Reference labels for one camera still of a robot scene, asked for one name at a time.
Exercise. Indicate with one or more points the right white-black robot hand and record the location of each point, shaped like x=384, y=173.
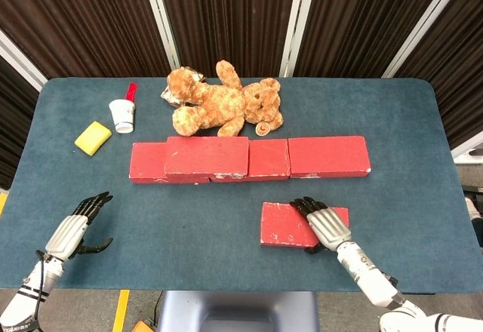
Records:
x=328, y=228

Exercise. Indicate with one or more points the left white-black robot hand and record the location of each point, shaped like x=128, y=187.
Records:
x=68, y=235

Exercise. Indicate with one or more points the red brick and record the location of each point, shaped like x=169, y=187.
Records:
x=328, y=156
x=268, y=158
x=207, y=156
x=283, y=226
x=147, y=160

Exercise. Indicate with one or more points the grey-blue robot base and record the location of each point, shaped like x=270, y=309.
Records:
x=237, y=311

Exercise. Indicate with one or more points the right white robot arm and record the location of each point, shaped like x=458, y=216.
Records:
x=362, y=268

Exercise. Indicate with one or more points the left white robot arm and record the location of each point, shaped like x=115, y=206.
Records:
x=28, y=294

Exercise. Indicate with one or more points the yellow floor tape strip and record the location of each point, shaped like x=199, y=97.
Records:
x=121, y=311

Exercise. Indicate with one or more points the yellow sponge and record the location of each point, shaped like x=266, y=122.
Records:
x=93, y=138

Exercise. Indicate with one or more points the blue felt table cover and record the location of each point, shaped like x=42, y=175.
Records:
x=170, y=226

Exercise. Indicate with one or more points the orange floor object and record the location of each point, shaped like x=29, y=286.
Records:
x=145, y=326

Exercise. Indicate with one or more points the white paper cup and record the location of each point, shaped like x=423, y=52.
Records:
x=122, y=115

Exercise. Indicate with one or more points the red plastic tube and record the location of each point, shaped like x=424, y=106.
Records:
x=132, y=91

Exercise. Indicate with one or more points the brown plush teddy bear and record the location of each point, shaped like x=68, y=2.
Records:
x=222, y=105

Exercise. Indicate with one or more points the crumpled golden foil wrapper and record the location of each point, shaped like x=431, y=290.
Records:
x=168, y=98

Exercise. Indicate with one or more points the white partition post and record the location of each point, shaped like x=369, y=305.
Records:
x=160, y=19
x=426, y=22
x=20, y=60
x=300, y=19

